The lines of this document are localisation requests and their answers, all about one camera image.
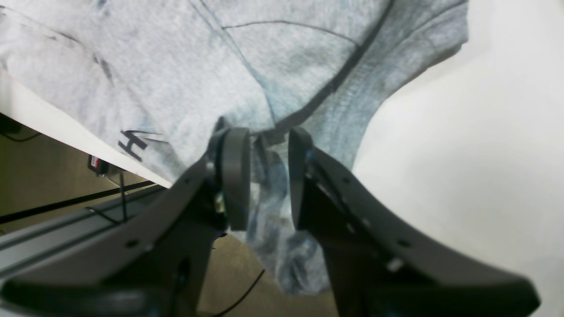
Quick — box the aluminium table frame rail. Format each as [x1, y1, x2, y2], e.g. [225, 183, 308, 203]
[0, 185, 166, 278]

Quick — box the black cable on floor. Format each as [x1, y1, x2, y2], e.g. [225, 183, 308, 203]
[211, 269, 266, 317]

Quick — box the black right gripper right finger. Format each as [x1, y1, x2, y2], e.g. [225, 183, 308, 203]
[289, 128, 541, 317]

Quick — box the grey T-shirt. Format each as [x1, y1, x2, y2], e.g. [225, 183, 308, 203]
[1, 0, 468, 295]

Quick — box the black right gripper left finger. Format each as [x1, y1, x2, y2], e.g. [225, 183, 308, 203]
[1, 128, 250, 317]

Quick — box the black stand pole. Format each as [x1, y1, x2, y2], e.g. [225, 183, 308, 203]
[0, 181, 155, 224]

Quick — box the black box with red label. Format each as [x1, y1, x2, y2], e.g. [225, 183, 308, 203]
[87, 155, 110, 176]

